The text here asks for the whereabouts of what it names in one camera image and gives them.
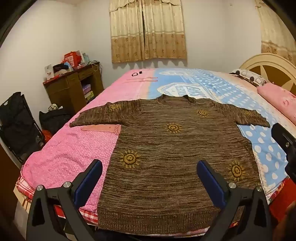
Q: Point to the black bag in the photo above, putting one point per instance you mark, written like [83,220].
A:
[54,120]

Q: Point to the beige patterned curtain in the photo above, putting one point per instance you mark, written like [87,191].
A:
[148,30]
[272,30]

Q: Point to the black folding luggage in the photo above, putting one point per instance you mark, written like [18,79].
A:
[17,127]

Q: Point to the pink pillow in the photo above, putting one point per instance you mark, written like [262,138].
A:
[278,97]

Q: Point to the red box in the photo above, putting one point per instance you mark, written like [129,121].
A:
[72,59]

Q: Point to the patterned white pillow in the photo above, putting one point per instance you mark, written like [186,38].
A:
[248,76]

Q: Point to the white card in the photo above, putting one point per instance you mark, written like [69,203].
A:
[49,71]

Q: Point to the dark wooden desk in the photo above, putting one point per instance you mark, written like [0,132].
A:
[69,88]

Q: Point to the white patterned cloth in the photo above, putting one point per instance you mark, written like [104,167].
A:
[52,107]

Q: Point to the brown knit sweater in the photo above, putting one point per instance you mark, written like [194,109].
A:
[161,150]

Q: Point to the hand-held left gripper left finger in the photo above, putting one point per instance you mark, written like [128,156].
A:
[89,183]

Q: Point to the cream wooden headboard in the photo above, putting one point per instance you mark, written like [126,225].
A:
[272,67]

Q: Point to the pink and blue printed blanket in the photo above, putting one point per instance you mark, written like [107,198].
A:
[76,150]

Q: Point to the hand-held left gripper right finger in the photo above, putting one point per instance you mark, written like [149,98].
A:
[211,185]

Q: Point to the red checked bed sheet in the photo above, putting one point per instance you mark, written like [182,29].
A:
[69,212]

